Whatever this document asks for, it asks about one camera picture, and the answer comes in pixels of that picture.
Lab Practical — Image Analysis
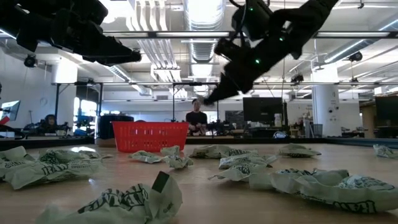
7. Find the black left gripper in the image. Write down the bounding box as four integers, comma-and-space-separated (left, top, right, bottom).
51, 21, 134, 67

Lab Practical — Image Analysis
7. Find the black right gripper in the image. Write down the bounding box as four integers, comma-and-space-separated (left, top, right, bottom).
203, 0, 293, 105

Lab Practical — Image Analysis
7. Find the grey mesh waste bin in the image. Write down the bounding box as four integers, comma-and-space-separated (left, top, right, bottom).
312, 123, 324, 138

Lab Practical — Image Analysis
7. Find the dark chalkboard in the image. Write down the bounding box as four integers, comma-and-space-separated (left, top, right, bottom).
224, 110, 245, 126

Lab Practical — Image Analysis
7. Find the person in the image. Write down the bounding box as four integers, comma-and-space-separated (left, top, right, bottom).
185, 98, 208, 136
43, 114, 58, 135

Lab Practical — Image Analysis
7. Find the large black monitor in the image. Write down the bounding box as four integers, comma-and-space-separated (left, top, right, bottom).
243, 96, 285, 124

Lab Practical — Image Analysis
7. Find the white square column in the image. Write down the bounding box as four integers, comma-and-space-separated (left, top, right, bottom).
51, 58, 78, 131

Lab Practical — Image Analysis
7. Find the white ceiling light fixture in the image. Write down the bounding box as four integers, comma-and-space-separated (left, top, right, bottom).
150, 64, 183, 83

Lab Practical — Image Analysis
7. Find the blue background machine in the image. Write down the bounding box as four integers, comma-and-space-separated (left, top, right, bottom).
73, 114, 96, 137

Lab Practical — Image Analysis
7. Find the red plastic basket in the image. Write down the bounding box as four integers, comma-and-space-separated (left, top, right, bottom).
111, 121, 190, 153

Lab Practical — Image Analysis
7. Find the white round column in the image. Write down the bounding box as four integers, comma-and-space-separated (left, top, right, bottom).
311, 63, 342, 138

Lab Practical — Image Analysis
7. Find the tilted grey monitor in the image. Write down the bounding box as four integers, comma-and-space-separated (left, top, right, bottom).
0, 100, 21, 123

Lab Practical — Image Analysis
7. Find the dark monitor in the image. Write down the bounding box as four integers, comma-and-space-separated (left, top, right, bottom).
374, 95, 398, 128

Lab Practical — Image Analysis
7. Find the black background rig frame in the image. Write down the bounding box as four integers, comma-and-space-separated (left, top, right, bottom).
51, 81, 104, 134
172, 82, 220, 123

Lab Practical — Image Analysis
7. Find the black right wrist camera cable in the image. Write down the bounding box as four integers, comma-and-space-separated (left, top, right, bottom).
228, 0, 249, 43

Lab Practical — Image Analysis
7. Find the silver ventilation duct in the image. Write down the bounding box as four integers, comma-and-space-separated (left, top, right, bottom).
183, 0, 227, 98

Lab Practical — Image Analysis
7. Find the black aluminium rig frame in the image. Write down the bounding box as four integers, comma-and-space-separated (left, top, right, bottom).
0, 29, 398, 152

